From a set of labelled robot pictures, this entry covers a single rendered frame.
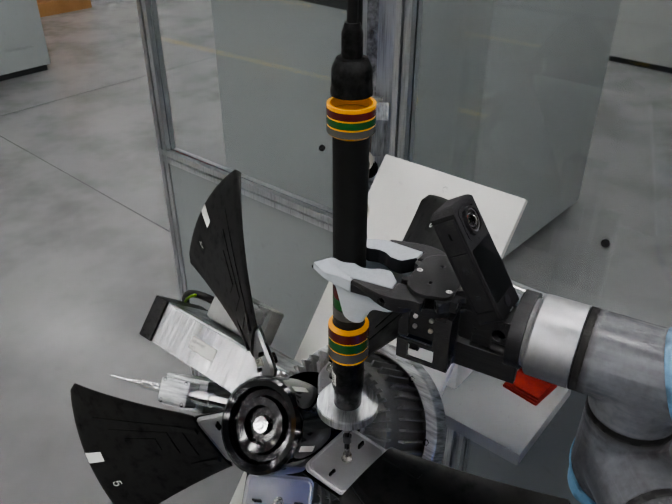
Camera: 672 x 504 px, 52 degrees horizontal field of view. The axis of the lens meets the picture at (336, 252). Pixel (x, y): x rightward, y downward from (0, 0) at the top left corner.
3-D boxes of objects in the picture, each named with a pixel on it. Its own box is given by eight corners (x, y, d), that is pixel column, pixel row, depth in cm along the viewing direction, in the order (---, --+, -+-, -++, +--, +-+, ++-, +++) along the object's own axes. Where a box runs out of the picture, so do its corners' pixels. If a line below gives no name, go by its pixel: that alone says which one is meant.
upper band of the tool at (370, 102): (328, 123, 62) (328, 93, 61) (375, 125, 62) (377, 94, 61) (324, 142, 59) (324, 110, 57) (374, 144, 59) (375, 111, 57)
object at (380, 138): (351, 137, 133) (352, 95, 129) (387, 138, 133) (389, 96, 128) (348, 159, 125) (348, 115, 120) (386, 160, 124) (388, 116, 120)
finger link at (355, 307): (303, 318, 68) (392, 340, 65) (302, 269, 65) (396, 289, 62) (315, 301, 70) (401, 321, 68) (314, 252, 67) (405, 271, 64)
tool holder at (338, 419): (321, 374, 83) (320, 309, 78) (379, 377, 83) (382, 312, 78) (313, 429, 76) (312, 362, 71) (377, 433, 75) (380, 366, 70)
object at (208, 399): (281, 424, 99) (114, 382, 117) (284, 409, 99) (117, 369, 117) (273, 424, 97) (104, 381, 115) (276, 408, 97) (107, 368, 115)
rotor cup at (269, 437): (276, 366, 98) (219, 357, 87) (365, 379, 91) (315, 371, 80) (259, 470, 95) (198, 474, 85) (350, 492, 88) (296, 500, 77)
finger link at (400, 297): (345, 301, 63) (438, 322, 60) (345, 287, 62) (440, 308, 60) (361, 274, 67) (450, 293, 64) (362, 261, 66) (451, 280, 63)
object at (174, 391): (167, 401, 110) (173, 376, 111) (195, 409, 107) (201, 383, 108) (156, 401, 108) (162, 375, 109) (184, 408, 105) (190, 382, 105)
